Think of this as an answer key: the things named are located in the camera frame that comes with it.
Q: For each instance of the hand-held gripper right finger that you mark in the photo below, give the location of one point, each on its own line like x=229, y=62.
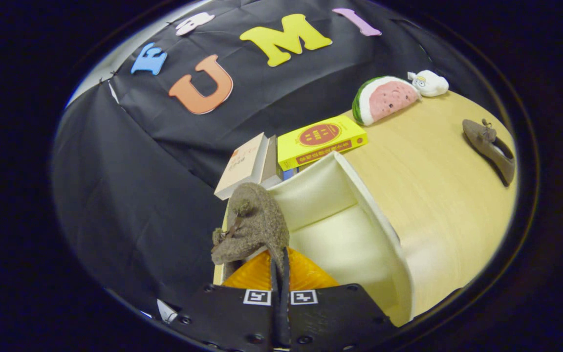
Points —
x=335, y=318

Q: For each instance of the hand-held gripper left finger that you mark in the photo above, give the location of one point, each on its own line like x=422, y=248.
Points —
x=227, y=318

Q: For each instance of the cream storage box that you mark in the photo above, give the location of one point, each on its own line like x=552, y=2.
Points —
x=350, y=244

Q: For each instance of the brown fuzzy shoe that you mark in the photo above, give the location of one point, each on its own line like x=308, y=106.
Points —
x=257, y=225
x=487, y=144

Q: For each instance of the white paper sheet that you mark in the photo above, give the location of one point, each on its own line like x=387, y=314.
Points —
x=166, y=313

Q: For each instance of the blue book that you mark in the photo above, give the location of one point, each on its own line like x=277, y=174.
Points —
x=289, y=173

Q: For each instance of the yellow book with red label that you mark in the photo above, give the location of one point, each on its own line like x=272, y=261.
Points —
x=320, y=139

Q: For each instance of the watermelon slice plush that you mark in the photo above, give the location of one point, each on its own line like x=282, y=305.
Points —
x=386, y=100

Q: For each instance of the white plush toy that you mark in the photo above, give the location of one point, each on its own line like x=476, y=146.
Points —
x=430, y=84

